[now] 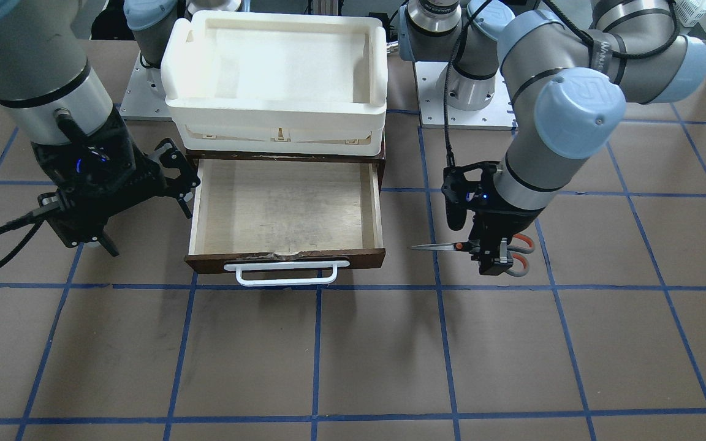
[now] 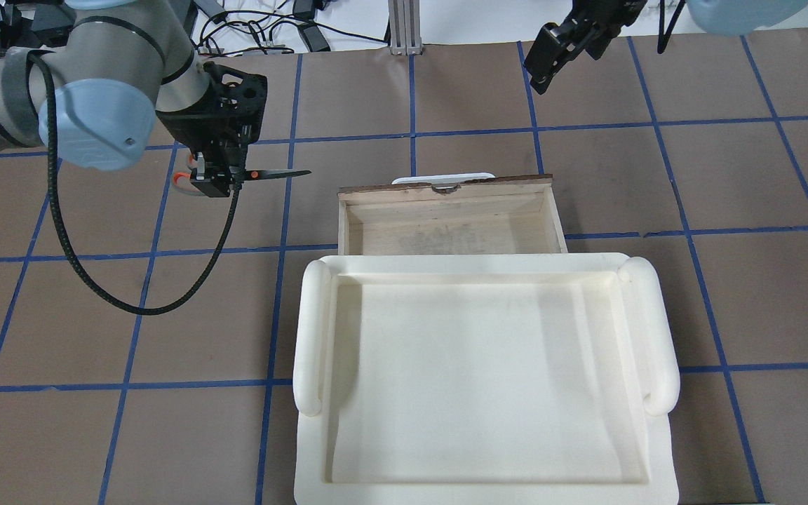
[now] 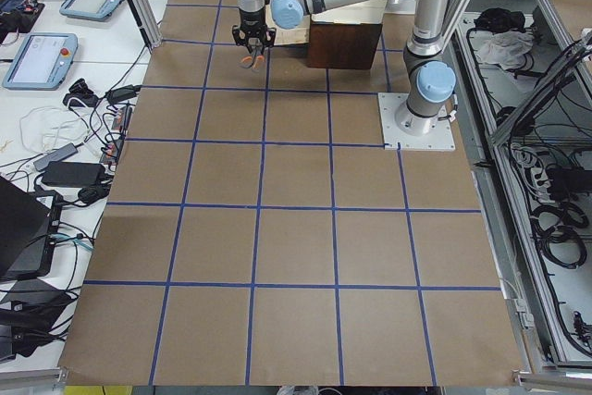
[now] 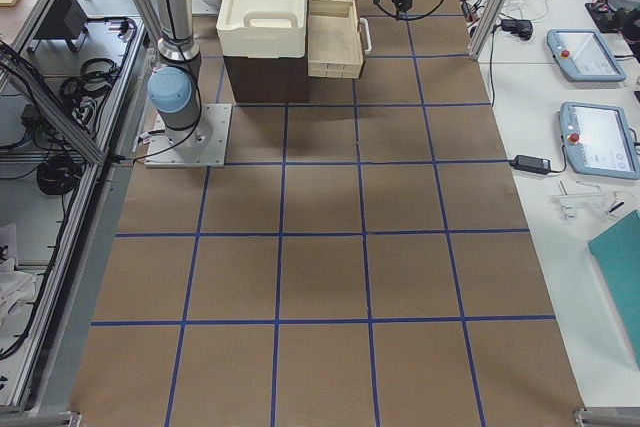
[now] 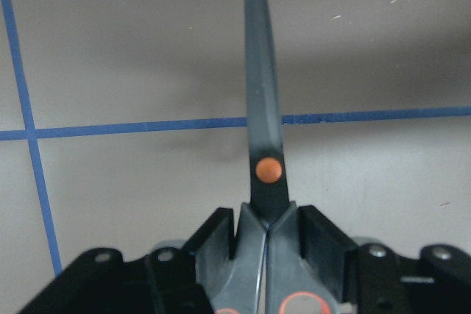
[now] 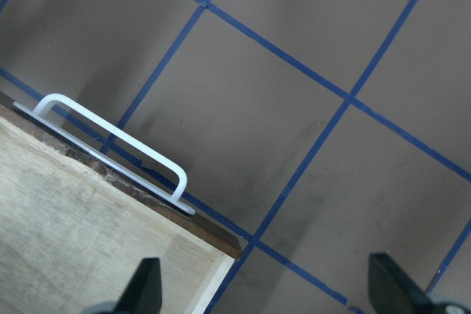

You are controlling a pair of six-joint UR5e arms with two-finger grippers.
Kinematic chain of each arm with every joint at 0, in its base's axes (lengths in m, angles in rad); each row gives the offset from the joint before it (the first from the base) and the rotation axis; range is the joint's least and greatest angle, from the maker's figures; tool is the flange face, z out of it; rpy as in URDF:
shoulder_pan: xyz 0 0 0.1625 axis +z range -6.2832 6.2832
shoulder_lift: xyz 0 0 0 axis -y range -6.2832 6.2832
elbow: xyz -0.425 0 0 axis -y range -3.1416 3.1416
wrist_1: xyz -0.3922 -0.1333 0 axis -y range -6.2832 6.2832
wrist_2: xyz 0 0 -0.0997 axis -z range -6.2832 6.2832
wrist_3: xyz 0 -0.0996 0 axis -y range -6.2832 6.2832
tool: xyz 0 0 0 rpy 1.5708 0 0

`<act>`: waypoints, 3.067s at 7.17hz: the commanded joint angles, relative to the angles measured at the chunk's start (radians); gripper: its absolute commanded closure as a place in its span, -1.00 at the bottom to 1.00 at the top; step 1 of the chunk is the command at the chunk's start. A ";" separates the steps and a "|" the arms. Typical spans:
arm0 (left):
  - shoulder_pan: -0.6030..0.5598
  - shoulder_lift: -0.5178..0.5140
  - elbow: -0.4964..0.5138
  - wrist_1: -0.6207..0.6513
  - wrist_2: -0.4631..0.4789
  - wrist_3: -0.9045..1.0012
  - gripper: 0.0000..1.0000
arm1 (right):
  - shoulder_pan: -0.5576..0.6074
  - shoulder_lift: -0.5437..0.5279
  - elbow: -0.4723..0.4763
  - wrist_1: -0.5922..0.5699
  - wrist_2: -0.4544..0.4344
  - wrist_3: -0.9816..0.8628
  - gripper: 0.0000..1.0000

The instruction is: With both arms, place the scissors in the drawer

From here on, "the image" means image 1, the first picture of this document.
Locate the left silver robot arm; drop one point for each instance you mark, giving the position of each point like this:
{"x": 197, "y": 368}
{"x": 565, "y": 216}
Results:
{"x": 568, "y": 87}

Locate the white foam tray box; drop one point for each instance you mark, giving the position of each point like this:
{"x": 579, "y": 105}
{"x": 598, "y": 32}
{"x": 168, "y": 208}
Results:
{"x": 260, "y": 82}

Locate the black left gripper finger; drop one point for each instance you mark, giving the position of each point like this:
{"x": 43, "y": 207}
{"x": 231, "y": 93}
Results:
{"x": 500, "y": 260}
{"x": 482, "y": 252}

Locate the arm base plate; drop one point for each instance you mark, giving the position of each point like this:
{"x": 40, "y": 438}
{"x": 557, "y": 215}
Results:
{"x": 144, "y": 99}
{"x": 471, "y": 104}

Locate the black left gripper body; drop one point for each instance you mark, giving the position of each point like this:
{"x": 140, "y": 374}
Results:
{"x": 502, "y": 221}

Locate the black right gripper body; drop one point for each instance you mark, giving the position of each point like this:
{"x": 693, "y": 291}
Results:
{"x": 142, "y": 173}

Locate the wooden drawer with white handle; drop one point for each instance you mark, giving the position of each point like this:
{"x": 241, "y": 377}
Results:
{"x": 285, "y": 222}

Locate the grey orange scissors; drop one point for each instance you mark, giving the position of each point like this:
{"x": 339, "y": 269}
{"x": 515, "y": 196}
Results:
{"x": 520, "y": 267}

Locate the dark wooden drawer cabinet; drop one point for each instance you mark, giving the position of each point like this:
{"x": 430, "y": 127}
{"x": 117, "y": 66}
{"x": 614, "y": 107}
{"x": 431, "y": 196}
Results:
{"x": 378, "y": 160}

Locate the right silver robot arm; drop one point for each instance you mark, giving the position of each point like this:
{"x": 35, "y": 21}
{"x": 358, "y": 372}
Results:
{"x": 43, "y": 68}

